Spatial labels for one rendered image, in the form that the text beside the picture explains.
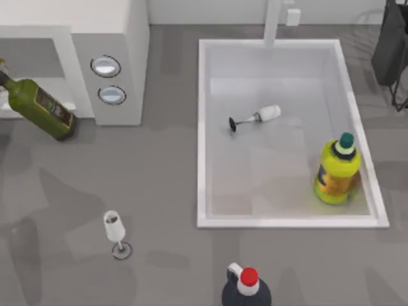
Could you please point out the white goblet with black foot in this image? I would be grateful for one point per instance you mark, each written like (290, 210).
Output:
(266, 113)

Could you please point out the white sink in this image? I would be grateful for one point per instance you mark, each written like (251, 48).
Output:
(287, 134)

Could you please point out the round microwave knob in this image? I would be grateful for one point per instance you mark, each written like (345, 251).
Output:
(112, 95)
(105, 66)

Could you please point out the white goblet with grey foot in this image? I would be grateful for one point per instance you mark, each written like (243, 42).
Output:
(114, 229)

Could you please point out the yellow-green bottle with green cap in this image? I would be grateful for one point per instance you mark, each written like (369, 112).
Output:
(336, 173)

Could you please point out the dark jug with red cap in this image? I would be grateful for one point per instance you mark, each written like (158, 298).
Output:
(247, 290)

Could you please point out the tall white tap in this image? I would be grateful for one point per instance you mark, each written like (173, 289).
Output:
(271, 22)

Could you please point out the pale microwave oven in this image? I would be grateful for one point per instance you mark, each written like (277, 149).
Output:
(108, 38)

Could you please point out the dark green glass bottle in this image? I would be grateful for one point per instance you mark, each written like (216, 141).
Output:
(38, 106)

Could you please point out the black folding chair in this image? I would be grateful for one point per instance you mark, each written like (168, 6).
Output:
(392, 48)

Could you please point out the white wall socket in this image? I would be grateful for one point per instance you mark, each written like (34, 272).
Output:
(293, 17)

